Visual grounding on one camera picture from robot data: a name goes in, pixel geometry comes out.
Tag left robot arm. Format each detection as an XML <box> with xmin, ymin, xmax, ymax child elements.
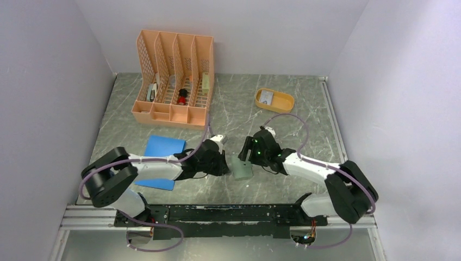
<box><xmin>81</xmin><ymin>135</ymin><xmax>229</xmax><ymax>226</ymax></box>

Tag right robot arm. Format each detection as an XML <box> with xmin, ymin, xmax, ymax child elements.
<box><xmin>238</xmin><ymin>127</ymin><xmax>379</xmax><ymax>225</ymax></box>

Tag silver VIP card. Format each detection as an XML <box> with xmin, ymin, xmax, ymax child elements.
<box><xmin>259</xmin><ymin>90</ymin><xmax>274</xmax><ymax>105</ymax></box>

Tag yellow oval tray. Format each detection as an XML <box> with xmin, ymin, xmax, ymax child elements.
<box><xmin>255</xmin><ymin>88</ymin><xmax>295</xmax><ymax>113</ymax></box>

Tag blue notebook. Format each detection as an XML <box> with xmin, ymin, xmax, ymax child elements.
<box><xmin>134</xmin><ymin>135</ymin><xmax>187</xmax><ymax>191</ymax></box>

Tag red black small bottle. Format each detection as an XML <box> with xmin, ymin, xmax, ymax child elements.
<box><xmin>177</xmin><ymin>89</ymin><xmax>188</xmax><ymax>105</ymax></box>

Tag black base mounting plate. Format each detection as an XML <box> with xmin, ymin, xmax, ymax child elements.
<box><xmin>114</xmin><ymin>192</ymin><xmax>328</xmax><ymax>241</ymax></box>

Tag pale green eraser block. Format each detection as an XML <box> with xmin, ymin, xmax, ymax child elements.
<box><xmin>202</xmin><ymin>72</ymin><xmax>210</xmax><ymax>96</ymax></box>

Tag orange plastic file organizer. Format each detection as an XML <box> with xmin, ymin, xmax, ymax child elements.
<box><xmin>132</xmin><ymin>30</ymin><xmax>215</xmax><ymax>129</ymax></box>

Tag white grey utility knife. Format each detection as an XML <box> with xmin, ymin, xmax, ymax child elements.
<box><xmin>146</xmin><ymin>82</ymin><xmax>158</xmax><ymax>102</ymax></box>

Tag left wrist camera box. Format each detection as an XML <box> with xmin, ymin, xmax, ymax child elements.
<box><xmin>210</xmin><ymin>134</ymin><xmax>228</xmax><ymax>149</ymax></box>

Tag aluminium table edge rail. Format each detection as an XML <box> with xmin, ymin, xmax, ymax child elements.
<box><xmin>318</xmin><ymin>76</ymin><xmax>348</xmax><ymax>162</ymax></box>

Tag aluminium front frame rail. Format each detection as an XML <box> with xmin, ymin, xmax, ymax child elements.
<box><xmin>49</xmin><ymin>205</ymin><xmax>387</xmax><ymax>260</ymax></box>

